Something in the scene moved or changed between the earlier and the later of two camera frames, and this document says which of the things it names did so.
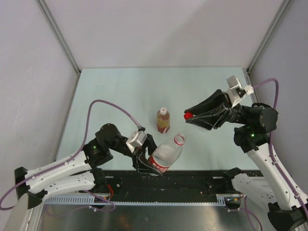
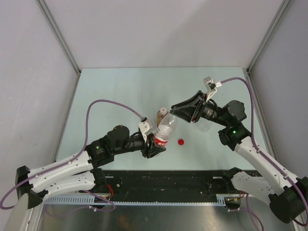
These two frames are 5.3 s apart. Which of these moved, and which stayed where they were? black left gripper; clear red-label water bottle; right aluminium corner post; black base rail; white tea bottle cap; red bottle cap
Moved: black left gripper; red bottle cap; clear red-label water bottle
Stayed: black base rail; right aluminium corner post; white tea bottle cap
